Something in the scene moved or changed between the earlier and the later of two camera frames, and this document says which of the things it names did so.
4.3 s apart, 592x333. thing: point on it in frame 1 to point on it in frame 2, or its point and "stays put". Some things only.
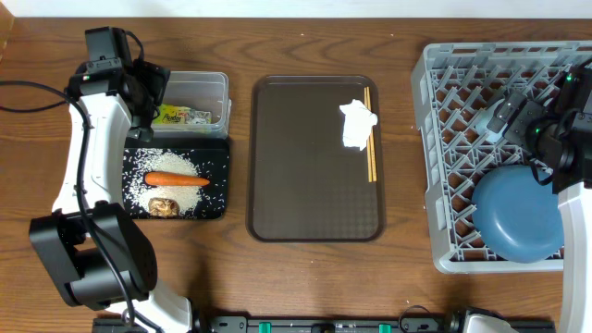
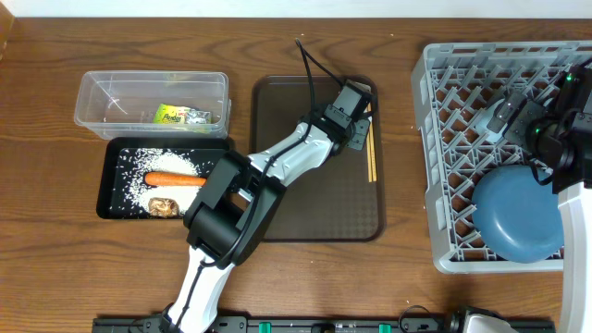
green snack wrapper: (181, 116) stays put
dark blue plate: (520, 219) stays put
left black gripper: (152, 76) to (360, 142)
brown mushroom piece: (163, 208) stays put
